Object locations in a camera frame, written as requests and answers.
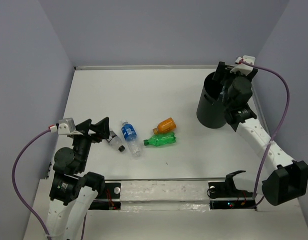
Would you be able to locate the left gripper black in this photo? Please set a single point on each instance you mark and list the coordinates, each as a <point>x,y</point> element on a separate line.
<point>102,128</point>

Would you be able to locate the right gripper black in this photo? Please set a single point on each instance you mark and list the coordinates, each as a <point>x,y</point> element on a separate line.
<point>225,72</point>

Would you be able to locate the clear bottle black cap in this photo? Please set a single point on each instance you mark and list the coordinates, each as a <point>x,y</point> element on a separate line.
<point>115,142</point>

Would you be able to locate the clear bottle green white label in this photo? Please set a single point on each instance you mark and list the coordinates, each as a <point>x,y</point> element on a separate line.
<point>223,95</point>

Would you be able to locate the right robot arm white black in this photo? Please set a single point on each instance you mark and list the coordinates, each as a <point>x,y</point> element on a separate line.
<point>279,178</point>

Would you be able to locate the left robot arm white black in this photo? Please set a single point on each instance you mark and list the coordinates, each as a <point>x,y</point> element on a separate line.
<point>72,194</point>

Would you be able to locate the black plastic bin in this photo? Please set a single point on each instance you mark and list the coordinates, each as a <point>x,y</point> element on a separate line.
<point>210,110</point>

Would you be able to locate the clear bottle blue label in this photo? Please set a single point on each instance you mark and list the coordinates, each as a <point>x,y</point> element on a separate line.
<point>131,137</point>

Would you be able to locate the green plastic bottle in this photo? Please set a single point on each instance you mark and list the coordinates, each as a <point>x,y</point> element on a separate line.
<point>160,139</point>

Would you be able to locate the orange plastic bottle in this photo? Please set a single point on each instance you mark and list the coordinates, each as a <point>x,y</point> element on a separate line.
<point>165,126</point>

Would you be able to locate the white foam front board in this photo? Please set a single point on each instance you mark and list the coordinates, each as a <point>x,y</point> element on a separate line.
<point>164,195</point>

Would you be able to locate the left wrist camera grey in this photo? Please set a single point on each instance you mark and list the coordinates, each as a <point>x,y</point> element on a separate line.
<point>64,126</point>

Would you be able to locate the aluminium table edge rail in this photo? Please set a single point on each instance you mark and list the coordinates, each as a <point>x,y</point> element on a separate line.
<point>142,67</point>

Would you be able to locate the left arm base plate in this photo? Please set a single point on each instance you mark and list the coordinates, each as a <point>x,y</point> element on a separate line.
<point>109,199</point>

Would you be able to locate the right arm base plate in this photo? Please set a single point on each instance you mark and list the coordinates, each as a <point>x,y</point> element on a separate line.
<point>223,198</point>

